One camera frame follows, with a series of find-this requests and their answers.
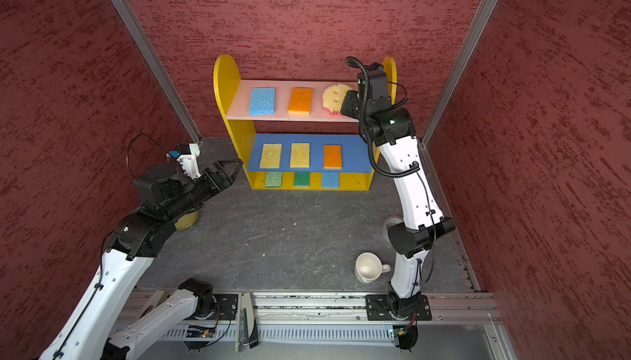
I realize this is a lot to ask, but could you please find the yellow-green pen cup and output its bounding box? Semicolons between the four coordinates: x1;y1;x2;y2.
175;211;199;231

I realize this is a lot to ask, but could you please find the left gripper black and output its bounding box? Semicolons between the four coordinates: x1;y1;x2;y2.
166;159;244;221

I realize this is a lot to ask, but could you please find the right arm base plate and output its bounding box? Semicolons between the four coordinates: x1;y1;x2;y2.
365;293;432;322

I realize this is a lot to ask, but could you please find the blue sponge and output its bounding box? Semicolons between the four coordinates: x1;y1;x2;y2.
321;173;339;189
248;87;275;115

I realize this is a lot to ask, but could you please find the white mug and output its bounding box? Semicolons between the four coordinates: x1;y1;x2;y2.
354;252;392;284

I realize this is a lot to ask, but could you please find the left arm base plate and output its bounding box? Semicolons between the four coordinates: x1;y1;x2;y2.
192;294;238;322

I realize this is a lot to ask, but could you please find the green cellulose sponge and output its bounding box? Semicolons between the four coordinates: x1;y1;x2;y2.
265;172;283;188

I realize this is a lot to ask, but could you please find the tan sponge green scrub back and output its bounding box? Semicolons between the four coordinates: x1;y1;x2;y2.
293;172;311;188

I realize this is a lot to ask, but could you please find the yellow cellulose sponge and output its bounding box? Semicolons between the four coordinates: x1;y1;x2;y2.
259;143;283;169
290;143;311;169

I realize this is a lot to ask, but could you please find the clear tape roll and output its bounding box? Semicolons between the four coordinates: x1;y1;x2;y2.
382;216;404;241

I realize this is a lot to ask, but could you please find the yellow shelf with coloured boards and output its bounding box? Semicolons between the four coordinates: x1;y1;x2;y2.
214;54;375;192

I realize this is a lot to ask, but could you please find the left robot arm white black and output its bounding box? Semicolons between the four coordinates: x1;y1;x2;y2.
40;159;243;359

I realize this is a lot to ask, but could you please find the smiley face yellow sponge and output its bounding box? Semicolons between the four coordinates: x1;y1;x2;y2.
322;83;353;115

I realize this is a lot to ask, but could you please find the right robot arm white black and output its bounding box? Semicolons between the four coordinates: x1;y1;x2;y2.
341;58;455;321

